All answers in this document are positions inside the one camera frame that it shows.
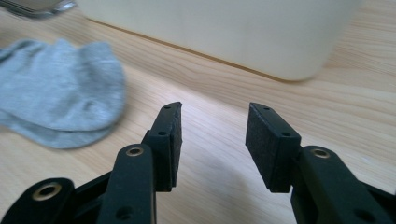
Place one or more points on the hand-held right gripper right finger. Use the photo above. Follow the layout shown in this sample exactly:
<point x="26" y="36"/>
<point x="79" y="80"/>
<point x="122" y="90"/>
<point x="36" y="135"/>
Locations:
<point x="271" y="149"/>

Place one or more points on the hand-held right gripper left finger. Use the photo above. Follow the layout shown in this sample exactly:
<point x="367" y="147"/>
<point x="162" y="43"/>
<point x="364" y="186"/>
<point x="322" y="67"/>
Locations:
<point x="165" y="149"/>

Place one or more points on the grey sock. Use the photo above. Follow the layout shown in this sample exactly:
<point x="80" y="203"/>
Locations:
<point x="59" y="138"/>
<point x="62" y="87"/>

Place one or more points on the white divided storage box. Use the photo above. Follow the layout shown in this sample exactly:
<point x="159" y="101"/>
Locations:
<point x="249" y="34"/>

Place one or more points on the transparent lid with metal rim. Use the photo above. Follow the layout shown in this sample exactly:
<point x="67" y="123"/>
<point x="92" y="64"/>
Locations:
<point x="34" y="7"/>

